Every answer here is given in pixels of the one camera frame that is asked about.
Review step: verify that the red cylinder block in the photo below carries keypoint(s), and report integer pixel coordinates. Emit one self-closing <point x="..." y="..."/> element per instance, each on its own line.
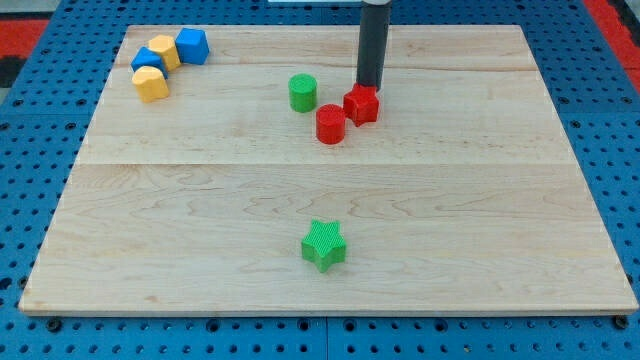
<point x="330" y="124"/>

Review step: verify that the red star block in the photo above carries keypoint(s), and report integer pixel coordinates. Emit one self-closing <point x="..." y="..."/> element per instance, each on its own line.
<point x="361" y="104"/>

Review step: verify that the green star block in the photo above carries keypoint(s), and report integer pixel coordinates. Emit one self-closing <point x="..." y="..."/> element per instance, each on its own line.
<point x="324" y="245"/>

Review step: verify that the green cylinder block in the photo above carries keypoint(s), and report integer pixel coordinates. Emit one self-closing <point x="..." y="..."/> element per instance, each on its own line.
<point x="302" y="89"/>

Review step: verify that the light wooden board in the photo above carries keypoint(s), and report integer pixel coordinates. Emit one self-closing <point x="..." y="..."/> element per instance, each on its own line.
<point x="463" y="199"/>

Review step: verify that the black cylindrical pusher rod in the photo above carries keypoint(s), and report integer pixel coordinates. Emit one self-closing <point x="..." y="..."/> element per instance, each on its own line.
<point x="373" y="32"/>

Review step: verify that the blue cube block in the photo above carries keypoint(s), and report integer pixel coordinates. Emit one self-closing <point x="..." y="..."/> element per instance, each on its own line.
<point x="192" y="46"/>

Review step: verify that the yellow heart block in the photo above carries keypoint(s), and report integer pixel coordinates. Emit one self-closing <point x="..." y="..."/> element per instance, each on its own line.
<point x="150" y="84"/>

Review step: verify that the yellow hexagon block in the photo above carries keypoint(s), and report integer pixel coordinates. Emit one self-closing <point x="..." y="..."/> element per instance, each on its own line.
<point x="165" y="47"/>

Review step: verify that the blue triangular block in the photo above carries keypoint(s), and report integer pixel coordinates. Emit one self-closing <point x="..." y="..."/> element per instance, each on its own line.
<point x="146" y="57"/>

